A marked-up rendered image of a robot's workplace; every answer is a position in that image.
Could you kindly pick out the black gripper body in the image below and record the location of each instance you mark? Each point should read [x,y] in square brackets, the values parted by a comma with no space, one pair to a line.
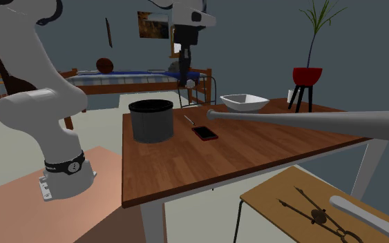
[186,35]

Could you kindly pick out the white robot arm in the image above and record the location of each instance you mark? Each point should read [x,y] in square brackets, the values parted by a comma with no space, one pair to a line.
[29,67]

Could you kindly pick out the wooden bed with blue bedding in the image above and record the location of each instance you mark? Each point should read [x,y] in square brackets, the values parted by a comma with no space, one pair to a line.
[126,80]

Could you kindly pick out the small silver pen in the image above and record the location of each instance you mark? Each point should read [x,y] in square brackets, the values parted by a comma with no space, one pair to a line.
[189,119]

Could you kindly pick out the brown basketball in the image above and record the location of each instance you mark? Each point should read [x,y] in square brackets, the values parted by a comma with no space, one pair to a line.
[104,65]

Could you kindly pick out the white square bowl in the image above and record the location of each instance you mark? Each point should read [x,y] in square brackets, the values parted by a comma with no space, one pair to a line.
[244,102]

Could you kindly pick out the dark grey cylindrical bin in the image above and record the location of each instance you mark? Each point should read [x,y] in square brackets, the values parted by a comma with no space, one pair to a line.
[152,124]

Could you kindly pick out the black phone with red case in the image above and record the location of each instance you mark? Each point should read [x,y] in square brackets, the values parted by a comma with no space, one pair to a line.
[205,132]

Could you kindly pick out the plant in red pot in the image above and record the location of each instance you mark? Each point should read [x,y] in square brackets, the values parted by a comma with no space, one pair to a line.
[307,76]

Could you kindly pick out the wooden table with white legs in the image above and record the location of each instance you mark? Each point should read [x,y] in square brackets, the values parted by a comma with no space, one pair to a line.
[187,165]

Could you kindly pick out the grey baseball bat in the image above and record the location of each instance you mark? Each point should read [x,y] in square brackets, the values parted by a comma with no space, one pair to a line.
[315,121]

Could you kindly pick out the light wooden side table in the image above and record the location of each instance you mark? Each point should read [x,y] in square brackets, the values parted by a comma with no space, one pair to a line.
[275,208]

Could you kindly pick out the dark metal divider compass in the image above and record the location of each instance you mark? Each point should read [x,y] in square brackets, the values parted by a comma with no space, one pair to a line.
[318,215]

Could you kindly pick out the salmon robot stand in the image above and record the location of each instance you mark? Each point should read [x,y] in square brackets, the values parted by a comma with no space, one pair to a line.
[19,215]

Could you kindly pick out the dark landscape wall picture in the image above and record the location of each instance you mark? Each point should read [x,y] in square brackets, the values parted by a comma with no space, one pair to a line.
[153,25]

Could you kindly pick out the thin brown wall ornament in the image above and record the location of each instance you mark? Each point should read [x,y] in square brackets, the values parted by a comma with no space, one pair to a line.
[108,32]

